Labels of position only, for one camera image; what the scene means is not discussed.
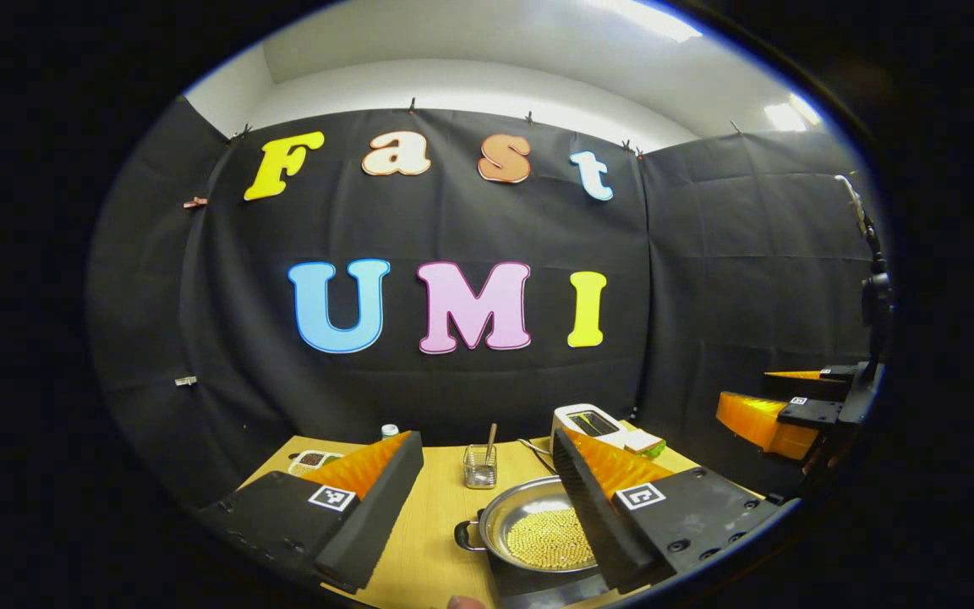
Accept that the toy sandwich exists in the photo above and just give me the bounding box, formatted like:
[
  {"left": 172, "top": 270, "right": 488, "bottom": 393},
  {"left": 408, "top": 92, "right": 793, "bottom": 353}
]
[{"left": 622, "top": 429, "right": 667, "bottom": 458}]

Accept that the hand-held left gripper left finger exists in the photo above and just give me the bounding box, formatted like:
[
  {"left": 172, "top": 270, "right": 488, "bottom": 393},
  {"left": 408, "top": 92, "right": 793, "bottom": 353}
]
[{"left": 200, "top": 431, "right": 424, "bottom": 595}]

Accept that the large ceiling light panel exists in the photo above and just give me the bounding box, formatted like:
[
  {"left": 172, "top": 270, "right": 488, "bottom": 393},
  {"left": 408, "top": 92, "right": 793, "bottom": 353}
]
[{"left": 588, "top": 0, "right": 702, "bottom": 43}]

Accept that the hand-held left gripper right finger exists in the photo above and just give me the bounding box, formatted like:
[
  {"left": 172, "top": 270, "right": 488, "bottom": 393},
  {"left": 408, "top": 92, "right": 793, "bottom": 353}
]
[{"left": 551, "top": 427, "right": 792, "bottom": 595}]

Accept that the steel pot with black handles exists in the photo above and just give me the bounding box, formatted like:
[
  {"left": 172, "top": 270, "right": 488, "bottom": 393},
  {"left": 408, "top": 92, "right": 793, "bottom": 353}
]
[{"left": 454, "top": 475, "right": 602, "bottom": 574}]

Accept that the small ceiling light panel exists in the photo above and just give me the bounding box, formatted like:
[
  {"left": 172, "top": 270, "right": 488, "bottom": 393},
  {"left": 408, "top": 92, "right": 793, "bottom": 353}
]
[{"left": 764, "top": 93, "right": 823, "bottom": 133}]

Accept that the heap of yellow soybeans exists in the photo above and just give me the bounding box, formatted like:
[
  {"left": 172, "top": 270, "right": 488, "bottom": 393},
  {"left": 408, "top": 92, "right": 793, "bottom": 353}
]
[{"left": 506, "top": 507, "right": 596, "bottom": 569}]

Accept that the white toaster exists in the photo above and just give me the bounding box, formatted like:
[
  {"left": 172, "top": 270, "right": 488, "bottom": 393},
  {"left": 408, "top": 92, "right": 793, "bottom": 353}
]
[{"left": 551, "top": 403, "right": 630, "bottom": 449}]

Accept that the black power cable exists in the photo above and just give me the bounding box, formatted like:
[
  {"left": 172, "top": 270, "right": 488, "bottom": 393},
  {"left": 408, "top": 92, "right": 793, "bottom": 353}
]
[{"left": 517, "top": 438, "right": 557, "bottom": 475}]

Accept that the black backdrop cloth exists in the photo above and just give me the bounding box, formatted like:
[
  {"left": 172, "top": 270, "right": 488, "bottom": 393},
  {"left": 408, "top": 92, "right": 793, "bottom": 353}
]
[{"left": 85, "top": 95, "right": 885, "bottom": 508}]

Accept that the clear glass utensil holder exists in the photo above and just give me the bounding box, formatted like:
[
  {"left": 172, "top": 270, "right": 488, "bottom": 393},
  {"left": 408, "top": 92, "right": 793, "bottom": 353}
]
[{"left": 463, "top": 444, "right": 498, "bottom": 490}]

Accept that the white divided plate of beans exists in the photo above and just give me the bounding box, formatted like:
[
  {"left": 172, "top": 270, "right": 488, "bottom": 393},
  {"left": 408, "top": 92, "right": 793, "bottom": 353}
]
[{"left": 287, "top": 450, "right": 344, "bottom": 479}]

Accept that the row of black cloth clamps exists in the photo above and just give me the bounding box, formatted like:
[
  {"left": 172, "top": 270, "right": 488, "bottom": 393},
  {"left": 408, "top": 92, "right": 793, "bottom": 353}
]
[{"left": 229, "top": 96, "right": 743, "bottom": 160}]

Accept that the black induction cooktop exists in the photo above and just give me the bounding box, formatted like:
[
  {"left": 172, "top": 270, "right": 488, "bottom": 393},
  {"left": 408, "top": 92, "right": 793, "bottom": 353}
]
[{"left": 487, "top": 554, "right": 615, "bottom": 608}]

